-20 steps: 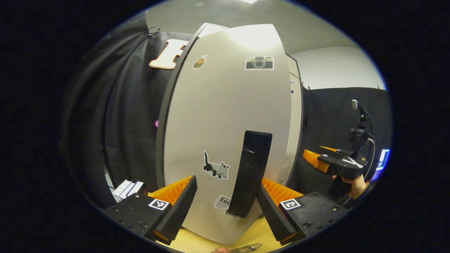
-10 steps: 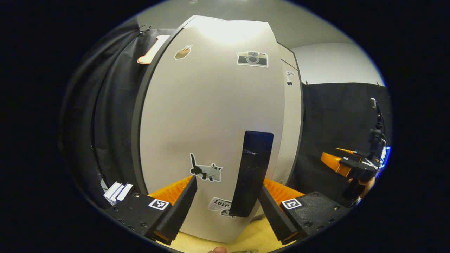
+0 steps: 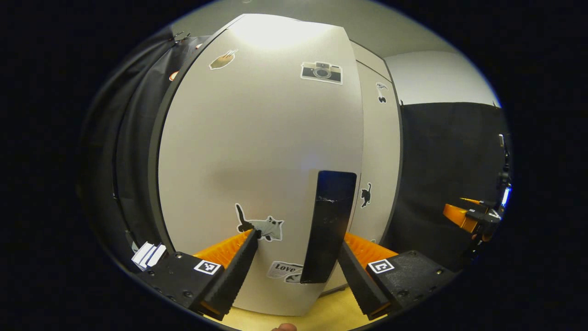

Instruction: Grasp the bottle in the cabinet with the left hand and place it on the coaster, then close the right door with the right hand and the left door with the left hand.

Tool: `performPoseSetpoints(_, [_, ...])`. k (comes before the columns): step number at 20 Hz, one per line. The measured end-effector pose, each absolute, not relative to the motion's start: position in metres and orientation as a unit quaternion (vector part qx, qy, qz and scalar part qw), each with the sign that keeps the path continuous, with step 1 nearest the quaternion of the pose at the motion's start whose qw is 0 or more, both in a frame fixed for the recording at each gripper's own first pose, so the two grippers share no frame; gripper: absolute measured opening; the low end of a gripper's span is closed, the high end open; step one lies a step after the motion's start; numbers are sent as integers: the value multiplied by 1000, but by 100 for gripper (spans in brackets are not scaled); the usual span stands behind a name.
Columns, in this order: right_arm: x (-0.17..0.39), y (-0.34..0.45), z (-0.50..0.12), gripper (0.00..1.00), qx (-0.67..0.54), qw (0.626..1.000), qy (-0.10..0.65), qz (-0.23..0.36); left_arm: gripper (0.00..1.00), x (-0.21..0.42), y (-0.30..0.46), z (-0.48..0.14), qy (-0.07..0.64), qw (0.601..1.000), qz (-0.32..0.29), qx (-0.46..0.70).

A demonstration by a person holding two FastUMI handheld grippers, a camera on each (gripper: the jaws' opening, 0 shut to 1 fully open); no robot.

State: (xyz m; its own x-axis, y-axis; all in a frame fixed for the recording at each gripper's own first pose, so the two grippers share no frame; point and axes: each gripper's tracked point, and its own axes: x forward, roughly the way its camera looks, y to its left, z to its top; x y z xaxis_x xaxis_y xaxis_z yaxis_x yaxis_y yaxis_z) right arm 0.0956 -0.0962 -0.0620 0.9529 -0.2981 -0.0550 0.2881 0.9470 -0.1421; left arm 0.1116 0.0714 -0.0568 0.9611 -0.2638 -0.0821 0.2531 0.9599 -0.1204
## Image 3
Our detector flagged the black backdrop cloth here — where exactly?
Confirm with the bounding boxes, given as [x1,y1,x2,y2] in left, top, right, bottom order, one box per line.
[384,102,510,273]
[78,32,203,273]

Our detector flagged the dark device with blue light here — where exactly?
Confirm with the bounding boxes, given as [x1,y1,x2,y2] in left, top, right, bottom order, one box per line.
[498,133,513,212]

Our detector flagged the white paper cards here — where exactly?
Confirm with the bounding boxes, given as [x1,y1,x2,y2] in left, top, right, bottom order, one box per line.
[131,241,167,272]

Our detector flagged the grey cabinet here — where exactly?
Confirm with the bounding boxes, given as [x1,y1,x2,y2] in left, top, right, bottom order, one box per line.
[148,13,406,296]

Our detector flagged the cream cabinet drawer front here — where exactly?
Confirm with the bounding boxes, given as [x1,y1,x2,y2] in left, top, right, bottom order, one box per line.
[351,40,391,83]

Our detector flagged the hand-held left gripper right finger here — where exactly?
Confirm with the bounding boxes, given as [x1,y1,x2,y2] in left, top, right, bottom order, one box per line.
[338,232,458,321]

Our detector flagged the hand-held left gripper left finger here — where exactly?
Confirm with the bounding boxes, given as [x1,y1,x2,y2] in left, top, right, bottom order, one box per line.
[133,229,261,321]

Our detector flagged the grey cabinet door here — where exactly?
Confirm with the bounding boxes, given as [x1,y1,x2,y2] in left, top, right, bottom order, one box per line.
[322,62,404,295]
[149,13,366,318]

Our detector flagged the black door handle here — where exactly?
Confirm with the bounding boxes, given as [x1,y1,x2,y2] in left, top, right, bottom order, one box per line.
[300,170,358,285]

